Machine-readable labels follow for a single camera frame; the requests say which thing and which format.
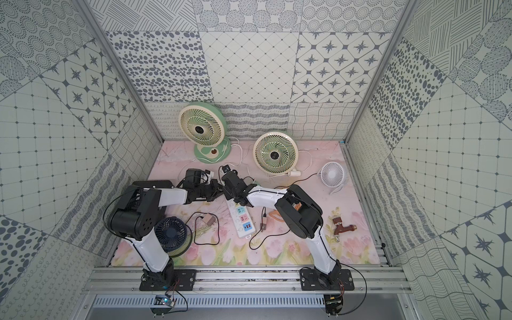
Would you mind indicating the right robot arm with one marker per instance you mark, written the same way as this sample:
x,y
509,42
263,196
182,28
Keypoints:
x,y
300,213

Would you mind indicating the small white fan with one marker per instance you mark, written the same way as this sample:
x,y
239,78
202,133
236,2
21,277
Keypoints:
x,y
333,175

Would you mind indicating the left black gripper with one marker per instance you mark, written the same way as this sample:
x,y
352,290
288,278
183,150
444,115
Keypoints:
x,y
210,190

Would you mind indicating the cream desk fan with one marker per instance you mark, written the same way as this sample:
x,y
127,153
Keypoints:
x,y
276,154

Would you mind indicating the orange handheld fan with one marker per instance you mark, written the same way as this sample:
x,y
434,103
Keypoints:
x,y
276,216

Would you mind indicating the white power strip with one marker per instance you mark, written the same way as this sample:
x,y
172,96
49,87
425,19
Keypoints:
x,y
242,220

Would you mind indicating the dark blue fan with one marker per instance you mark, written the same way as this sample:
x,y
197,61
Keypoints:
x,y
174,235

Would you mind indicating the aluminium rail frame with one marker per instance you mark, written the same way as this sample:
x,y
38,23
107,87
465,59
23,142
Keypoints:
x,y
258,280

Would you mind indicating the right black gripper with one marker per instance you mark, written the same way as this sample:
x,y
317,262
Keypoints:
x,y
226,192

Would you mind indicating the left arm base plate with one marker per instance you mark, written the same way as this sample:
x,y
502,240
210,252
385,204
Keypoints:
x,y
168,280

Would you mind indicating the green base desk fan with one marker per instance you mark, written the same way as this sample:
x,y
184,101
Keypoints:
x,y
205,126

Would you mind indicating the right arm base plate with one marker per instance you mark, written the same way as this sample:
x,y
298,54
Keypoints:
x,y
314,280

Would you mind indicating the pink usb adapter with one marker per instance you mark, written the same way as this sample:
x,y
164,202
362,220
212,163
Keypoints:
x,y
209,219

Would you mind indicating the small brown toy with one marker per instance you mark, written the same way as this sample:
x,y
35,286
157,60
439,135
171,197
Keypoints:
x,y
341,228

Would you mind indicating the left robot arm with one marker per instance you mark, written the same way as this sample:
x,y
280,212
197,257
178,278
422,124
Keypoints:
x,y
142,205

